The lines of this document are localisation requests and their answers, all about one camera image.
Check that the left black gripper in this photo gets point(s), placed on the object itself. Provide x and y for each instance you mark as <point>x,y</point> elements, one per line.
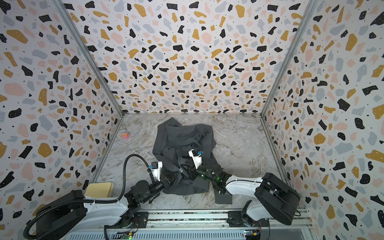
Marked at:
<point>169,183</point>

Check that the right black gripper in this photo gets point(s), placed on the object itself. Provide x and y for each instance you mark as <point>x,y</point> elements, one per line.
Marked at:
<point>190,170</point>

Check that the dark grey jacket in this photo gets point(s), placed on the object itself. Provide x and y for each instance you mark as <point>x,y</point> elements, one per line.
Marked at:
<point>172,146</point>

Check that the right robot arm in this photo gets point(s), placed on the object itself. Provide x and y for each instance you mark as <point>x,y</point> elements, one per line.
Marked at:
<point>275,199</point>

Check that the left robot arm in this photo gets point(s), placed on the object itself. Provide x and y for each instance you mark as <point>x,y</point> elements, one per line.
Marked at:
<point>75,211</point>

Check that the pink sticker on table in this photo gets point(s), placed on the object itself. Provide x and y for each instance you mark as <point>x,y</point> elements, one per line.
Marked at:
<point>125,135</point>

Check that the beige foam pad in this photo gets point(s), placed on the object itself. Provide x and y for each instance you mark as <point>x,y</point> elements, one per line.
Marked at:
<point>100,190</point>

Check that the clear plastic object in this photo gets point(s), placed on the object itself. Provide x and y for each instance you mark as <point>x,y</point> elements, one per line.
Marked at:
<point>262,160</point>

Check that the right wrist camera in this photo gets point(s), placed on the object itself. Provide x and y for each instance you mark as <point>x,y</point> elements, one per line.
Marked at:
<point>196,156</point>

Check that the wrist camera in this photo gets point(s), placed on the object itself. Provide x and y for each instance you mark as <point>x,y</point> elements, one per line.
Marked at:
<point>155,171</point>
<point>196,156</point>

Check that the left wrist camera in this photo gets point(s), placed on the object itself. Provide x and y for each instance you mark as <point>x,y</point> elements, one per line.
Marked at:
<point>155,171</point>

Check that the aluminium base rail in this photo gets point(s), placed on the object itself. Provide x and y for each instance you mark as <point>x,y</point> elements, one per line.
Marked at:
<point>200,225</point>

